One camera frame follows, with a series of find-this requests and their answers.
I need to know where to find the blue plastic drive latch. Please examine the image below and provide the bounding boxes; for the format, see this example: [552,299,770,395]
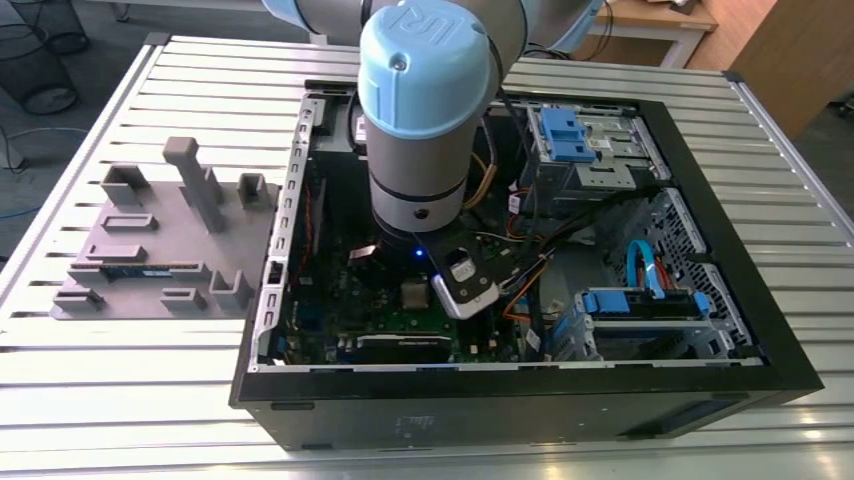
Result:
[541,107,598,162]

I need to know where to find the blue expansion slot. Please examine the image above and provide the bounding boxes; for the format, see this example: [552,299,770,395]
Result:
[294,303,327,334]

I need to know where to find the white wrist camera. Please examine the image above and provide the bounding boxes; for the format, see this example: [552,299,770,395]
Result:
[430,245,502,321]

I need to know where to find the metal optical drive cage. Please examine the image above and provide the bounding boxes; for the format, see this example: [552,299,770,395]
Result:
[517,104,673,216]

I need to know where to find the yellow wire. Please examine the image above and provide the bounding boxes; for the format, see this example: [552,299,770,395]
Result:
[466,151,498,210]

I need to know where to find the black RAM slot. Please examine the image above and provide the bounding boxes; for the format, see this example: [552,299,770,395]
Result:
[478,302,504,351]
[457,317,484,354]

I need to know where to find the silver CPU green edge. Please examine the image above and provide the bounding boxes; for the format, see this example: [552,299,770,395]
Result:
[402,279,434,311]

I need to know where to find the thick black camera cable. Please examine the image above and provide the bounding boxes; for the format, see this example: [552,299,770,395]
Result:
[482,34,544,261]

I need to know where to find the black graphics card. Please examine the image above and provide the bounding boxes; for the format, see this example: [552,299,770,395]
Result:
[355,333,453,364]

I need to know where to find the metal disk bay cage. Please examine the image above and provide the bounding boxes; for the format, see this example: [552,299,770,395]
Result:
[544,287,760,361]

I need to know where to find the grey plastic parts rack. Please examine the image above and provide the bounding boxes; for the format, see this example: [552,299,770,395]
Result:
[50,137,286,322]

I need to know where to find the blue flat data wire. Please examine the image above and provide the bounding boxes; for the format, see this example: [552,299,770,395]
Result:
[626,239,668,301]

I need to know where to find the black cable bundle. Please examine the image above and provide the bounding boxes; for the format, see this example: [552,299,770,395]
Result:
[497,187,669,296]

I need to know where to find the orange wire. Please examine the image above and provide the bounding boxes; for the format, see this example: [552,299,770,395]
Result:
[502,277,554,321]

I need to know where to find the black PC case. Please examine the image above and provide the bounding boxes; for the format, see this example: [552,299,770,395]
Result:
[229,78,826,454]

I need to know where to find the wooden cabinet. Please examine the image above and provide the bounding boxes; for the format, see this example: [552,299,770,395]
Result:
[686,0,854,141]

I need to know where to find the CPU socket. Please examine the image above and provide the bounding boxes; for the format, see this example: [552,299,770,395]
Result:
[398,276,437,315]

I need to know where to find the RAM stick blue label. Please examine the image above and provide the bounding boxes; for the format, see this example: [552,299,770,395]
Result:
[99,267,177,280]

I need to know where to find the black mesh waste bin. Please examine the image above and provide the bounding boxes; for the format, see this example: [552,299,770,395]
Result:
[0,0,79,116]
[39,0,93,56]

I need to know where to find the wooden desk white legs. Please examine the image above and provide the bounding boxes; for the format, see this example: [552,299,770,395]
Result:
[593,0,721,71]

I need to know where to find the green motherboard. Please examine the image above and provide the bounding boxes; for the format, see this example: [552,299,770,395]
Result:
[283,224,529,364]

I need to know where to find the hard disk in blue carrier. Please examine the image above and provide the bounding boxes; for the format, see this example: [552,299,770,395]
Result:
[580,288,710,321]

